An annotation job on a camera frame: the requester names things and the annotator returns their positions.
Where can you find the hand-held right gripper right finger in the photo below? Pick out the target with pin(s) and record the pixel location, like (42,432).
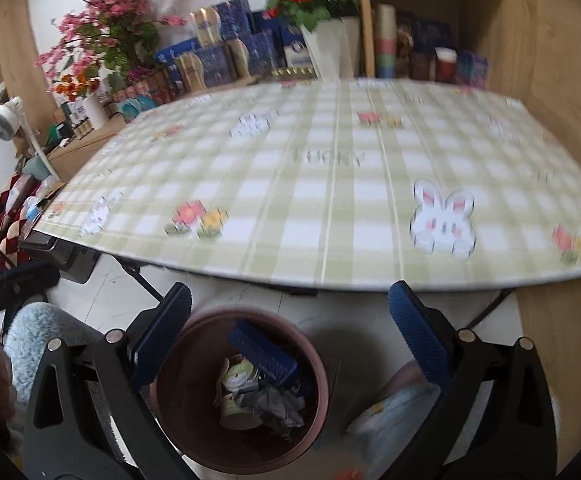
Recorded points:
(415,330)

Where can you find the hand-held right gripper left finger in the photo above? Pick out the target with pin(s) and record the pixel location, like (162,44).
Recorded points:
(163,330)

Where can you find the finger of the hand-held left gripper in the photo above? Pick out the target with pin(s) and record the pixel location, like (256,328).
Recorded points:
(15,277)

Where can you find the white green wrapper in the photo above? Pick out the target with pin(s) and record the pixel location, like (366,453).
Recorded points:
(240,372)

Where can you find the dark blue cardboard box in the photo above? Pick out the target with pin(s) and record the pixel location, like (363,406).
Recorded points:
(265,355)

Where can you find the pink brown bin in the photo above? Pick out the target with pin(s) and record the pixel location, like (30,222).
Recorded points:
(190,440)

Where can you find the person's left hand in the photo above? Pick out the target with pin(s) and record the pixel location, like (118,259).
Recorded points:
(3,370)

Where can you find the black folding table leg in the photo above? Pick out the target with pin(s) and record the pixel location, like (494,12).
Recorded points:
(145,280)
(493,307)

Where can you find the grey fluffy garment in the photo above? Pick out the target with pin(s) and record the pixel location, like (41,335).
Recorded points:
(45,325)

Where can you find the black box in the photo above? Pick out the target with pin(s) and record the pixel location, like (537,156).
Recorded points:
(70,260)

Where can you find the light blue fluffy garment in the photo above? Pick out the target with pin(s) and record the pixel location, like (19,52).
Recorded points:
(385,410)

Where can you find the pale green cup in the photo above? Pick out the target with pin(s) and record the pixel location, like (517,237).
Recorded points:
(38,167)

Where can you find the wooden sideboard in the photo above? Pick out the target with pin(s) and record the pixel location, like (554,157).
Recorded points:
(80,152)

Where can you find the green checkered bunny tablecloth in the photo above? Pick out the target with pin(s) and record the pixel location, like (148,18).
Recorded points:
(320,210)

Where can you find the white fan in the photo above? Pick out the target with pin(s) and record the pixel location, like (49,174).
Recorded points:
(3,120)

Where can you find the white vase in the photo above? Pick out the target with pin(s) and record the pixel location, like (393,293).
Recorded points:
(95,112)

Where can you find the orange flowers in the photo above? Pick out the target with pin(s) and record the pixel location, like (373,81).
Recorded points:
(75,87)

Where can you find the dark red patterned box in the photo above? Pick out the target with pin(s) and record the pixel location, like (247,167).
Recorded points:
(150,87)

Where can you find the dark brown glass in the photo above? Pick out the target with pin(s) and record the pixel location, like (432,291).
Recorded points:
(422,67)

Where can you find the red paper cup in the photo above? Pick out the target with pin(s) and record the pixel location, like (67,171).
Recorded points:
(445,67)

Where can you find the purple box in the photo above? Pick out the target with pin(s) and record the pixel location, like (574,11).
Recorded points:
(473,70)

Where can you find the group of blue gold boxes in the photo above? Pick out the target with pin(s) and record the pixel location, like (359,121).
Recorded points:
(220,60)

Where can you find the gold foil tray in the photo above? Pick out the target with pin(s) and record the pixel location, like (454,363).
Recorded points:
(293,73)

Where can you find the stack of pastel cups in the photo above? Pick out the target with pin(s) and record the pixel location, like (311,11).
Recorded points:
(385,45)

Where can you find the pink blossom plant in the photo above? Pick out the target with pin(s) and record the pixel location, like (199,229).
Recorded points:
(110,5)

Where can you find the dark blue printed box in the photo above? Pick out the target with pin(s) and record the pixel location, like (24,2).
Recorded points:
(433,35)

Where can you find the white blue carton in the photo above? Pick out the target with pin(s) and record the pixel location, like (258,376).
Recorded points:
(298,50)

